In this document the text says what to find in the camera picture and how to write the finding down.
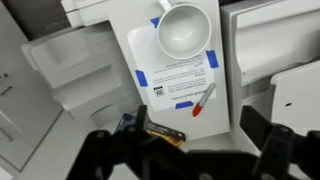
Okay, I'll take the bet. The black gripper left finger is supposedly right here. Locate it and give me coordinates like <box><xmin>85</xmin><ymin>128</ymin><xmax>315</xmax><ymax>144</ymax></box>
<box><xmin>65</xmin><ymin>104</ymin><xmax>188</xmax><ymax>180</ymax></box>

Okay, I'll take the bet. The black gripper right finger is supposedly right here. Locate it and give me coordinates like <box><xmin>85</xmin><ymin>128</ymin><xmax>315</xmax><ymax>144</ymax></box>
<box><xmin>239</xmin><ymin>105</ymin><xmax>320</xmax><ymax>180</ymax></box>

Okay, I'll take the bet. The grey marker with red cap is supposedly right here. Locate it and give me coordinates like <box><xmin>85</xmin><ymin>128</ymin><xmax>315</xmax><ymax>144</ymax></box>
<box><xmin>192</xmin><ymin>82</ymin><xmax>217</xmax><ymax>118</ymax></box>

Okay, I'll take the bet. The white ceramic cup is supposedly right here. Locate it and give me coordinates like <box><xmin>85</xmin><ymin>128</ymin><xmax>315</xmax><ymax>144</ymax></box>
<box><xmin>156</xmin><ymin>0</ymin><xmax>213</xmax><ymax>61</ymax></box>

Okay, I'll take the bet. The dark blue card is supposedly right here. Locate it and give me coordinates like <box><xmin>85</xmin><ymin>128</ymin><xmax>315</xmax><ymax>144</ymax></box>
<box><xmin>114</xmin><ymin>112</ymin><xmax>138</xmax><ymax>134</ymax></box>

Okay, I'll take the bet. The black and orange packet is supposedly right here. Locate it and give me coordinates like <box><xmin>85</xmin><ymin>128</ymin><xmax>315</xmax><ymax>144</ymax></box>
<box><xmin>144</xmin><ymin>120</ymin><xmax>187</xmax><ymax>149</ymax></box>

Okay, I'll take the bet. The blue tape strip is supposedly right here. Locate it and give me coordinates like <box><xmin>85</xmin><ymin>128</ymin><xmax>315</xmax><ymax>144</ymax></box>
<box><xmin>174</xmin><ymin>100</ymin><xmax>195</xmax><ymax>111</ymax></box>
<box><xmin>149</xmin><ymin>16</ymin><xmax>162</xmax><ymax>29</ymax></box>
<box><xmin>134</xmin><ymin>69</ymin><xmax>149</xmax><ymax>88</ymax></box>
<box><xmin>205</xmin><ymin>49</ymin><xmax>220</xmax><ymax>70</ymax></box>

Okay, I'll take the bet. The large white office printer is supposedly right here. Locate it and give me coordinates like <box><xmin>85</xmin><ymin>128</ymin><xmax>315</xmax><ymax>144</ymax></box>
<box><xmin>20</xmin><ymin>0</ymin><xmax>320</xmax><ymax>158</ymax></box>

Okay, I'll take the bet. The white printed paper sheet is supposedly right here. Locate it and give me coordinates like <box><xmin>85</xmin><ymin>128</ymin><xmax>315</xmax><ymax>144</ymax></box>
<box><xmin>126</xmin><ymin>23</ymin><xmax>217</xmax><ymax>112</ymax></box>

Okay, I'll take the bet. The grey cabinet with handles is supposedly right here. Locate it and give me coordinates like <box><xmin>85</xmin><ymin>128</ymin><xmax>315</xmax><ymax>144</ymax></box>
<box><xmin>0</xmin><ymin>3</ymin><xmax>65</xmax><ymax>173</ymax></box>

